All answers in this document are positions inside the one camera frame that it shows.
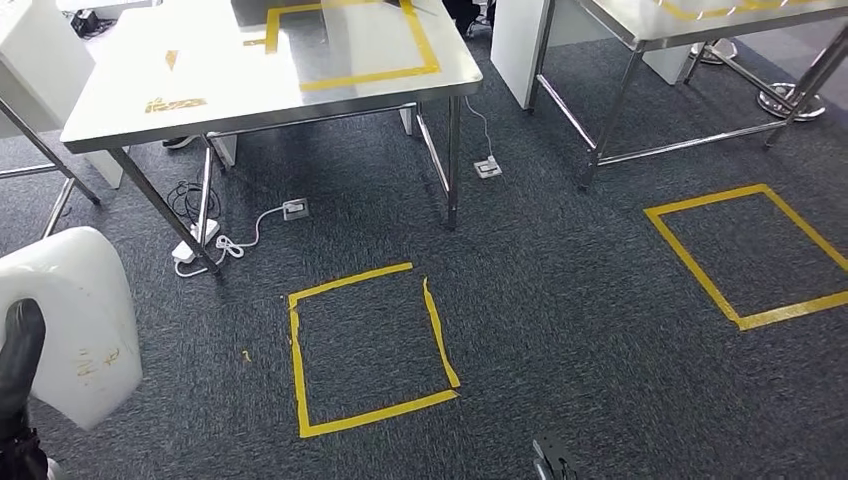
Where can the white plastic shell part scribbled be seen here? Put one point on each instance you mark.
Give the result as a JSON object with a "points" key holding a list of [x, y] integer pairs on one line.
{"points": [[79, 298]]}

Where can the stainless steel workbench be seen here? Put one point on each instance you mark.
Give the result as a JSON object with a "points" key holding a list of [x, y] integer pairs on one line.
{"points": [[199, 79]]}

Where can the metal floor socket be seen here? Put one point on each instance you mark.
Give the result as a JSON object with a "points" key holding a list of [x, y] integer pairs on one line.
{"points": [[488, 169], [296, 209]]}

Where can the yellow floor tape square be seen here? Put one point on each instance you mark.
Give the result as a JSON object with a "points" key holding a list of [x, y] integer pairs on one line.
{"points": [[298, 371]]}

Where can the white panel table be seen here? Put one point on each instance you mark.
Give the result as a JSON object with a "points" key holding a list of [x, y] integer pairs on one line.
{"points": [[517, 53]]}

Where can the white power strip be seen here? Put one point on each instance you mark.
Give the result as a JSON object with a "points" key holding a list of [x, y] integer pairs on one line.
{"points": [[182, 252]]}

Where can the stainless steel table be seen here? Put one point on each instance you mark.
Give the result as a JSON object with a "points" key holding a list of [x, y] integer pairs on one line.
{"points": [[662, 20]]}

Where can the chrome stool base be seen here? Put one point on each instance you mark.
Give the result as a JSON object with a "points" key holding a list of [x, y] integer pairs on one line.
{"points": [[719, 53], [792, 106]]}

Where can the black power adapters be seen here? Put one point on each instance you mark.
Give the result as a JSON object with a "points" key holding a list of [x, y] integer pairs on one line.
{"points": [[85, 21]]}

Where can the white cabinet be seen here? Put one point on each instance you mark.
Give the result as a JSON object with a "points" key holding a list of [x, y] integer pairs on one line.
{"points": [[40, 66]]}

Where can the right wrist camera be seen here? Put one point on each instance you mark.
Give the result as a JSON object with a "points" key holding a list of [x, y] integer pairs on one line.
{"points": [[553, 457]]}

